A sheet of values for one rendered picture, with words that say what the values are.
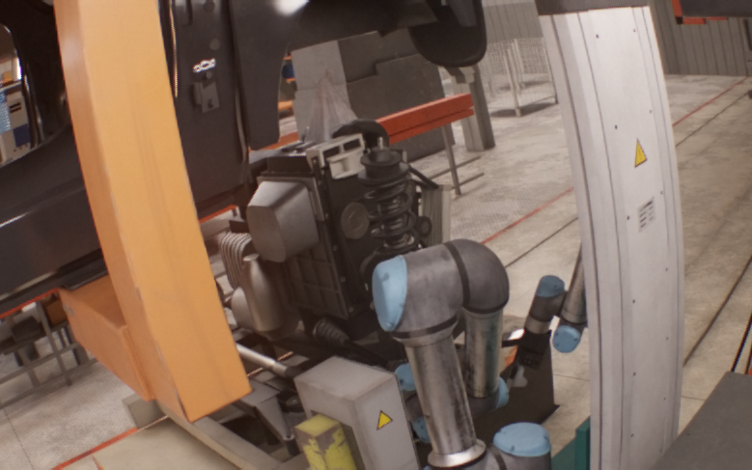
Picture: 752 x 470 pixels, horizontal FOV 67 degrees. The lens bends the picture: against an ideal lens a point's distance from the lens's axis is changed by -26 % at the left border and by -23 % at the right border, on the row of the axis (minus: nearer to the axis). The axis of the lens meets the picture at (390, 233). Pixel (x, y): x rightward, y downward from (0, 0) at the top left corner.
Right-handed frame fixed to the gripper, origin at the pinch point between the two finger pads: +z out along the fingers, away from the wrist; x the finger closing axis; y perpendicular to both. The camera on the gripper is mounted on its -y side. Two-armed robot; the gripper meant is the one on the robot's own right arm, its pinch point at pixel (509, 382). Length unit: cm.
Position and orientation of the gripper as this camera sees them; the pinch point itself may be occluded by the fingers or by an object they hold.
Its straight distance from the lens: 207.4
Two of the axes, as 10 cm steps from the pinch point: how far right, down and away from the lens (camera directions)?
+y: 9.4, 2.9, -1.8
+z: -1.8, 8.7, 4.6
